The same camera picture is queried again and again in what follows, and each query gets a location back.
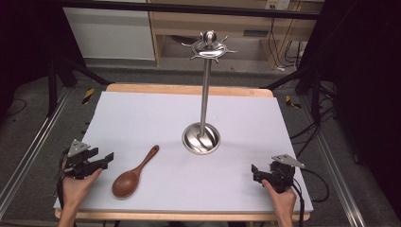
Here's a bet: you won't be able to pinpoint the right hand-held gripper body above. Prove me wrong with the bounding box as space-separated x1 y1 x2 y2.
268 153 305 194

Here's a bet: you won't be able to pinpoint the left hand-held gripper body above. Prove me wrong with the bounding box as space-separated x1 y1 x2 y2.
61 139 96 181

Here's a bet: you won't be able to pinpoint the brown wooden spoon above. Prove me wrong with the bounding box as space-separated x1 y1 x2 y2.
112 145 161 200

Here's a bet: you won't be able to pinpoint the steel utensil rack stand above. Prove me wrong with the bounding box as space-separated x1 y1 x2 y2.
181 29 238 156

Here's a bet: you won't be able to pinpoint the person's right hand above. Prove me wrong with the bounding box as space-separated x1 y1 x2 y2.
261 179 298 218

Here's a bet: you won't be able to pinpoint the person's left hand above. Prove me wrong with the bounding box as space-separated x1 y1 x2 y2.
61 168 104 209

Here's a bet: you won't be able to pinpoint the white foam mat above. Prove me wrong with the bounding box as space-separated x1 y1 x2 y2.
53 91 314 213

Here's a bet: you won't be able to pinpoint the black metal stand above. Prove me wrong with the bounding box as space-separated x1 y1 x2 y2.
46 56 112 118
260 66 337 125

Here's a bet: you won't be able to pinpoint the wooden table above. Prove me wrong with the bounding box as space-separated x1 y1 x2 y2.
53 82 312 222

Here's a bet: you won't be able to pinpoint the white cabinet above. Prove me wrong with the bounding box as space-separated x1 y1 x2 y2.
62 6 156 61

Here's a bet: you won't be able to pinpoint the black curtain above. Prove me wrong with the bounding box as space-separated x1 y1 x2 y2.
0 0 74 112
306 0 401 211

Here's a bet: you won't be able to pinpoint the light wooden shelf unit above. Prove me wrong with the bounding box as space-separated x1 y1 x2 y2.
147 0 323 69

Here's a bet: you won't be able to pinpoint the white power strip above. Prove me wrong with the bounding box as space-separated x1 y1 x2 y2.
265 0 291 10

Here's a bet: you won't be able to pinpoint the black metal crossbar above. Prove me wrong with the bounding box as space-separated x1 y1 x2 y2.
60 0 320 21

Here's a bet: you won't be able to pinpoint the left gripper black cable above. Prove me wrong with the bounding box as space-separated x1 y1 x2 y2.
56 152 70 210

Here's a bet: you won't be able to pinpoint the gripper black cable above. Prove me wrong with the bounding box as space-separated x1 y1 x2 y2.
56 152 70 210
291 167 331 227

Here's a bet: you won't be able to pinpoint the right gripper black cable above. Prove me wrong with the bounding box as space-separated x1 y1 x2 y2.
291 167 331 227

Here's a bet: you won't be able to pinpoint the aluminium floor rail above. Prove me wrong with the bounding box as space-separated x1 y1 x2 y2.
300 94 367 227
0 87 72 219

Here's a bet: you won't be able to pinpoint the black floor cables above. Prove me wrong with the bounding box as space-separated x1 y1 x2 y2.
288 94 338 159

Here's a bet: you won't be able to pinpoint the black floor cable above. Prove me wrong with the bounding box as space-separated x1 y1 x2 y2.
5 97 28 118

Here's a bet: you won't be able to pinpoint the hanging black cables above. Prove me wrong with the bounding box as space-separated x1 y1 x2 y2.
267 17 305 71

